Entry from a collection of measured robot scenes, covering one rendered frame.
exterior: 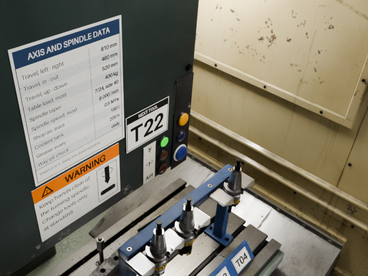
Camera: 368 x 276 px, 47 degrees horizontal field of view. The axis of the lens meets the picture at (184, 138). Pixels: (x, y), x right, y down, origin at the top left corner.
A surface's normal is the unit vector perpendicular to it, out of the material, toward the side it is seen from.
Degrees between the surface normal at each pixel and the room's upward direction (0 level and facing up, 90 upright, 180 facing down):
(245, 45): 90
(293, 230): 24
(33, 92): 90
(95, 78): 90
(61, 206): 90
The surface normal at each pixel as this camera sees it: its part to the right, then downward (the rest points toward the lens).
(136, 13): 0.75, 0.44
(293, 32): -0.66, 0.42
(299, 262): -0.21, -0.55
